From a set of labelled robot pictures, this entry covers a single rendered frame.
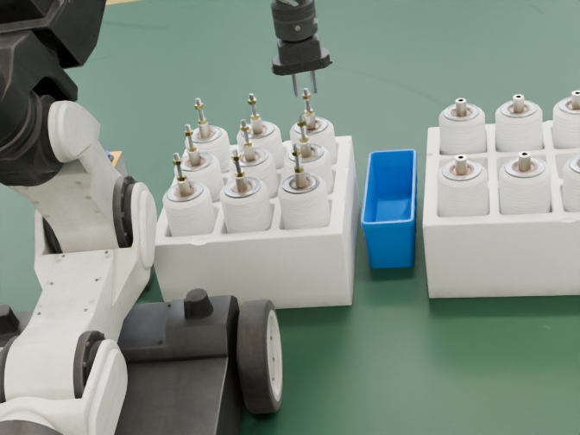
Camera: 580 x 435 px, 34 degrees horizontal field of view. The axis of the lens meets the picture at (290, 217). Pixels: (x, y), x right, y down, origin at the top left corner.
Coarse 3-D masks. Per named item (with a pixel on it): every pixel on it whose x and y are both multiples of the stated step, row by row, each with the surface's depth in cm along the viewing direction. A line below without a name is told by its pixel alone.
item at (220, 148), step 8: (224, 136) 210; (200, 144) 208; (208, 144) 208; (216, 144) 208; (224, 144) 210; (208, 152) 208; (216, 152) 209; (224, 152) 211; (224, 160) 211; (224, 168) 212
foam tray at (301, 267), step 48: (288, 144) 217; (336, 144) 215; (336, 192) 197; (192, 240) 190; (240, 240) 188; (288, 240) 186; (336, 240) 185; (192, 288) 196; (240, 288) 194; (288, 288) 193; (336, 288) 192
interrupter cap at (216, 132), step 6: (210, 126) 214; (216, 126) 213; (198, 132) 212; (210, 132) 212; (216, 132) 211; (222, 132) 211; (192, 138) 210; (198, 138) 210; (204, 138) 210; (210, 138) 209; (216, 138) 209
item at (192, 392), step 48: (0, 336) 168; (144, 336) 165; (192, 336) 162; (144, 384) 158; (192, 384) 156; (240, 384) 169; (0, 432) 126; (48, 432) 127; (144, 432) 149; (192, 432) 147
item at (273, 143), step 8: (240, 136) 209; (272, 136) 207; (280, 136) 210; (240, 144) 208; (256, 144) 206; (264, 144) 206; (272, 144) 207; (280, 144) 209; (272, 152) 208; (280, 152) 210; (280, 160) 210; (280, 168) 211
